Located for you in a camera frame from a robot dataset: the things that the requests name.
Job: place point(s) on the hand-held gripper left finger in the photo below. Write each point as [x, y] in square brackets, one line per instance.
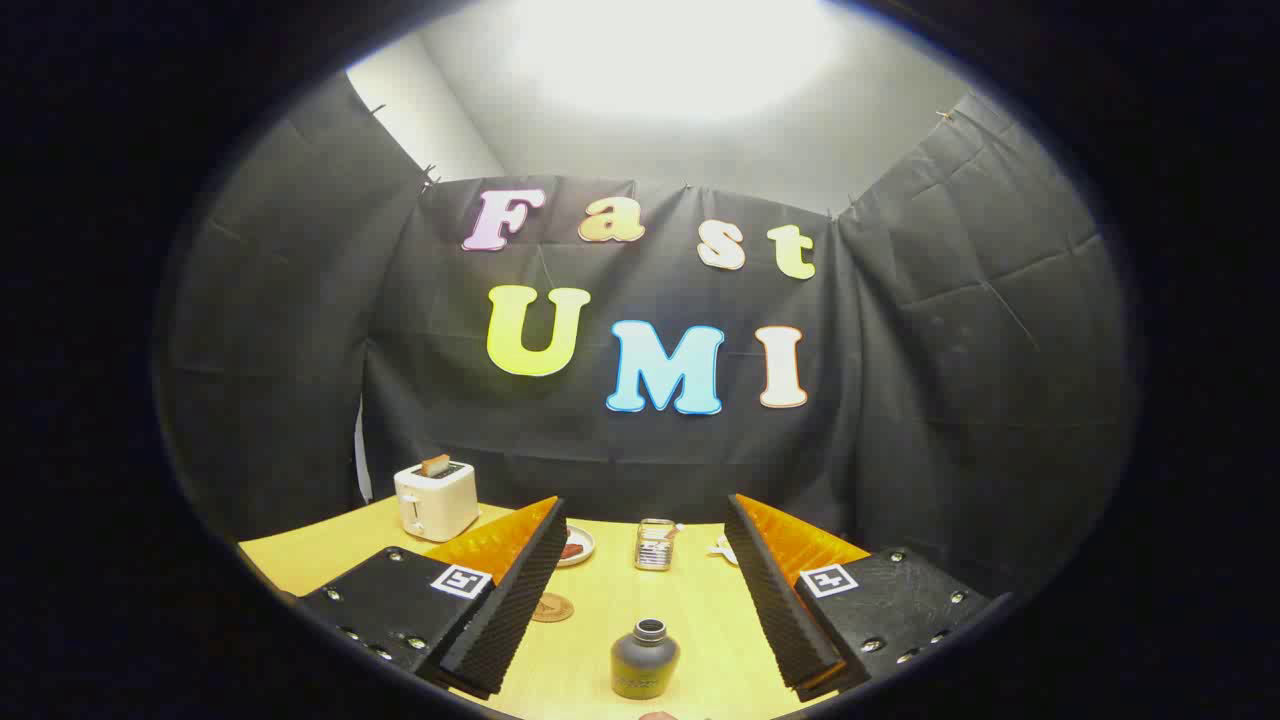
[505, 610]

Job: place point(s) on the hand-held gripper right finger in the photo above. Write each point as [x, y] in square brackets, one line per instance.
[780, 610]

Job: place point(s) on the round brown coaster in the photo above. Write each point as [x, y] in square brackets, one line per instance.
[552, 607]

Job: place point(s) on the silver juice bottle green label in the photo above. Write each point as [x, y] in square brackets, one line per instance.
[645, 662]

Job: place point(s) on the white sectioned condiment dish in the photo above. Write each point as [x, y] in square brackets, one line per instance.
[724, 548]

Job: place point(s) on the brown meat slice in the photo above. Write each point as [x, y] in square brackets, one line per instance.
[571, 551]

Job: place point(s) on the white round plate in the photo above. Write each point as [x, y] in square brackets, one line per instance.
[583, 540]

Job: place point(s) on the wooden table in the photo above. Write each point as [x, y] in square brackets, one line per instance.
[615, 590]

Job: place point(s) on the white toaster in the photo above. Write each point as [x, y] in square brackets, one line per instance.
[437, 503]

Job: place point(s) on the toast slice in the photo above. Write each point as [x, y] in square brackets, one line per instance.
[435, 465]

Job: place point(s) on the black backdrop cloth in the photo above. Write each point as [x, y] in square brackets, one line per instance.
[900, 400]

